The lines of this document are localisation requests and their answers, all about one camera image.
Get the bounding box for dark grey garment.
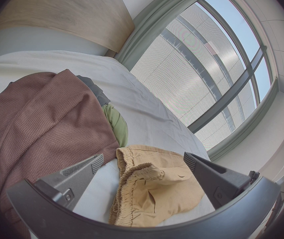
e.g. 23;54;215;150
75;74;111;107

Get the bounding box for green garment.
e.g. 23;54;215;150
101;104;129;148

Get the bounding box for brown garment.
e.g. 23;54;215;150
0;69;120;236

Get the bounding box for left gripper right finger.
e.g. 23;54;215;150
183;152;253;210

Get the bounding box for tan shorts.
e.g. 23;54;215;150
108;145;206;227

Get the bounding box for grey-green curtain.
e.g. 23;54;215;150
113;0;223;67
207;76;281;162

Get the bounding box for window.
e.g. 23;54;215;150
129;0;274;152

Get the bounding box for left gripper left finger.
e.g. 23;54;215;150
35;154;104;211

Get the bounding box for bed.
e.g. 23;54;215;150
0;0;216;228

